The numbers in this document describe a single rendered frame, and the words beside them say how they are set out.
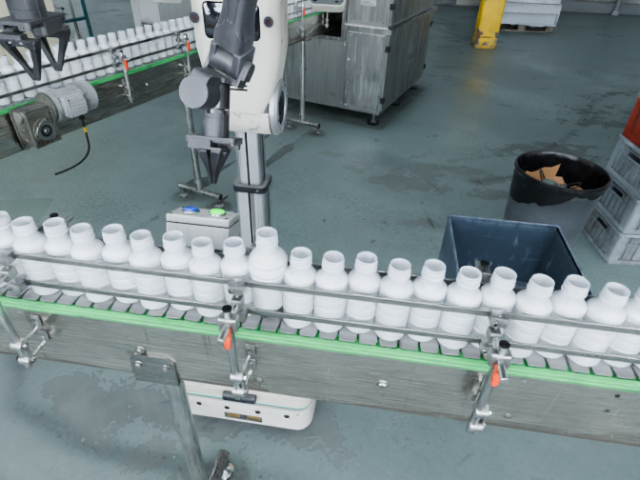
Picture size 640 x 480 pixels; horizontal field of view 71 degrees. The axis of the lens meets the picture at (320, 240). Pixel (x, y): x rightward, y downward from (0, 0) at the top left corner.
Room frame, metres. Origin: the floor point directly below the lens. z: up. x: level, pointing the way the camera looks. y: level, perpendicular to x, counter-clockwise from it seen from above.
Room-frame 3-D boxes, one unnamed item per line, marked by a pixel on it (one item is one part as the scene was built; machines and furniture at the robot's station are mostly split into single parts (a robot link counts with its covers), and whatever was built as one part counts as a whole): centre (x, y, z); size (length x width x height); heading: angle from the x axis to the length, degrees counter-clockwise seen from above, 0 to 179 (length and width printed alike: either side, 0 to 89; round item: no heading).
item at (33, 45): (0.82, 0.51, 1.44); 0.07 x 0.07 x 0.09; 83
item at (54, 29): (0.85, 0.51, 1.44); 0.07 x 0.07 x 0.09; 83
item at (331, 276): (0.61, -0.02, 1.08); 0.06 x 0.06 x 0.17
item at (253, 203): (1.30, 0.23, 0.74); 0.11 x 0.11 x 0.40; 83
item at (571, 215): (2.08, -1.22, 0.32); 0.45 x 0.45 x 0.64
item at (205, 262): (0.64, 0.21, 1.08); 0.06 x 0.06 x 0.17
